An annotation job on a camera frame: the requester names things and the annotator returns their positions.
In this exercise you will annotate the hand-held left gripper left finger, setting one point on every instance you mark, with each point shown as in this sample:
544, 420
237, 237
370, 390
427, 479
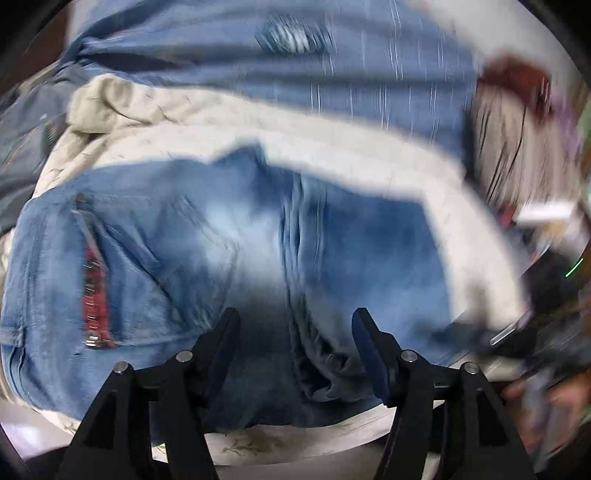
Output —
220, 346

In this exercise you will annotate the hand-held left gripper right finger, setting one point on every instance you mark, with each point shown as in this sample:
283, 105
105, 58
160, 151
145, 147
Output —
369, 355

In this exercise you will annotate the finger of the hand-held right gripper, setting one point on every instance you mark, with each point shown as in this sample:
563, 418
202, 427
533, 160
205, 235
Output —
489, 336

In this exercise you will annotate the blue denim pants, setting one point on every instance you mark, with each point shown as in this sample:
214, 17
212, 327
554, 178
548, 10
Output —
194, 277

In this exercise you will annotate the person's right hand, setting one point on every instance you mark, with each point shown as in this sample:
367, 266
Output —
549, 397

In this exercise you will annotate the white tube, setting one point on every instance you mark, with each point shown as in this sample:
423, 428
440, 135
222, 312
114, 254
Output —
545, 211

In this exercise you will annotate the striped beige pillow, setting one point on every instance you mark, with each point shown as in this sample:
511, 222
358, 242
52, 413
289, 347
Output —
517, 147

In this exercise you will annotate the cream floral blanket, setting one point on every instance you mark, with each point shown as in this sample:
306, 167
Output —
360, 157

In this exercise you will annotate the reddish brown cloth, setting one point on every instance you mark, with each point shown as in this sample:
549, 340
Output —
519, 81

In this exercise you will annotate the grey patterned quilt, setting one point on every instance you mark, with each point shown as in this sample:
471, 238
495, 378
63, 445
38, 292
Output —
27, 138

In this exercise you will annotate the blue plaid quilt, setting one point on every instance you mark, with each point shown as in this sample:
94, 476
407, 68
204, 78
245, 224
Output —
286, 60

